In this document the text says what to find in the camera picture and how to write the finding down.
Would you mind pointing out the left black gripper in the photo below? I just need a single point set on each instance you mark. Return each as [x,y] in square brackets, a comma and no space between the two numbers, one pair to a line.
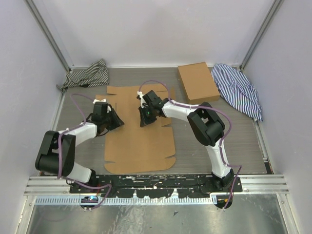
[118,122]

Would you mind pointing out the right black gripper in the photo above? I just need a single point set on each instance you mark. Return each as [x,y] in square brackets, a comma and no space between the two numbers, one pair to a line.
[145,121]

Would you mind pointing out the brown cardboard box sheet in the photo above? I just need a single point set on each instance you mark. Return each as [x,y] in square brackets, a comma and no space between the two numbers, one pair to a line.
[132,148]

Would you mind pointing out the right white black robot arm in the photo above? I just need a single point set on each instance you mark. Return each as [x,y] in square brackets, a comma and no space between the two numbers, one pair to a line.
[207,127]

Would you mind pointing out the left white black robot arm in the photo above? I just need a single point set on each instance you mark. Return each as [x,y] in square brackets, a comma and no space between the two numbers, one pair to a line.
[57,151]

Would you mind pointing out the folded brown cardboard box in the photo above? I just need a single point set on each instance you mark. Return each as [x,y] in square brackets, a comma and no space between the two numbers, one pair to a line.
[198,83]

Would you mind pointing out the grey striped cloth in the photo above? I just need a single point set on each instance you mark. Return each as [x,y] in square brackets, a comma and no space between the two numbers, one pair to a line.
[94,75]

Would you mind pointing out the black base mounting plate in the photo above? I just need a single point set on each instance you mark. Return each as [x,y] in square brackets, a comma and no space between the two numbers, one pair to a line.
[153,186]

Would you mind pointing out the blue white striped cloth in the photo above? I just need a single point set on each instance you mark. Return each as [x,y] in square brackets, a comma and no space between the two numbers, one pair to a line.
[237,90]

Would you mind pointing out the left aluminium frame post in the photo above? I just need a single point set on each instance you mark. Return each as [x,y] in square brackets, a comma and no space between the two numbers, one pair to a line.
[47,33]

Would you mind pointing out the aluminium frame post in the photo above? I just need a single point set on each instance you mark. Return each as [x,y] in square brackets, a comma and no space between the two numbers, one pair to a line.
[47,33]
[261,32]

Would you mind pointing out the white slotted cable duct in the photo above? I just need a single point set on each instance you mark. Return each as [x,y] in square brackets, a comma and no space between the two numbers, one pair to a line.
[93,200]

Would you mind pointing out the aluminium front rail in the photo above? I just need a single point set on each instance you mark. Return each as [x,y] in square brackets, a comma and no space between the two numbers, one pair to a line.
[251,184]

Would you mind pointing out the right aluminium frame post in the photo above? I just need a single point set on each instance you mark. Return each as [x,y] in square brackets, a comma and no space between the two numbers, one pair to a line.
[261,32]

